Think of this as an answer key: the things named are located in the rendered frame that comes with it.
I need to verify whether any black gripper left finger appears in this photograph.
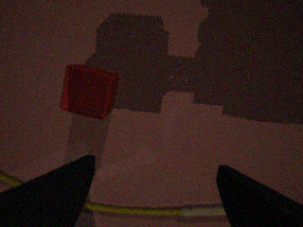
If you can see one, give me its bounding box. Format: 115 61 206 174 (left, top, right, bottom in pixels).
0 155 96 227

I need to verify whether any red wooden block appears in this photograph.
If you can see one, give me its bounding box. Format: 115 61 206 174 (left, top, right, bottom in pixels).
60 64 119 120

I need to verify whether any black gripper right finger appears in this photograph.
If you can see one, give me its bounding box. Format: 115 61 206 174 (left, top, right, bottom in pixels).
216 166 303 227

